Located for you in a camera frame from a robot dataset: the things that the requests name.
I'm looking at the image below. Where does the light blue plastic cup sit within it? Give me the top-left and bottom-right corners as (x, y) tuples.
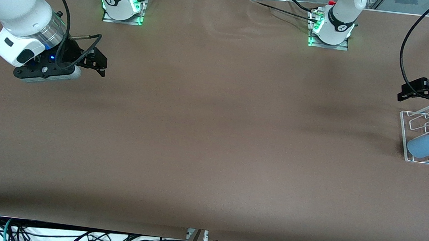
(406, 130), (429, 159)

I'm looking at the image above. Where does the brown table cover sheet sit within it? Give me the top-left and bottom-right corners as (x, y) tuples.
(0, 0), (429, 241)

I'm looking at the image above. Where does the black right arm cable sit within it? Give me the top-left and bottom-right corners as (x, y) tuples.
(44, 0), (106, 74)

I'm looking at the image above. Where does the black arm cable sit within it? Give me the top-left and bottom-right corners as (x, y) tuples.
(44, 0), (106, 74)
(396, 0), (429, 91)

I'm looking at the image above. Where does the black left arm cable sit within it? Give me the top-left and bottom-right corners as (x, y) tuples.
(396, 0), (429, 91)

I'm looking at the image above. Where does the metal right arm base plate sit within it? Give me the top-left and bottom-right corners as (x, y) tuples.
(102, 0), (150, 27)

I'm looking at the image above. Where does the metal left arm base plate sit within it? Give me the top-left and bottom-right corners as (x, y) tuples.
(305, 7), (352, 51)

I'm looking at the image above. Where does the teal cable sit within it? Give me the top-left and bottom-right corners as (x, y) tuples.
(4, 218), (16, 241)

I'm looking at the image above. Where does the metal beam bracket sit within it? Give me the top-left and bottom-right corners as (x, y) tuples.
(186, 228), (209, 241)

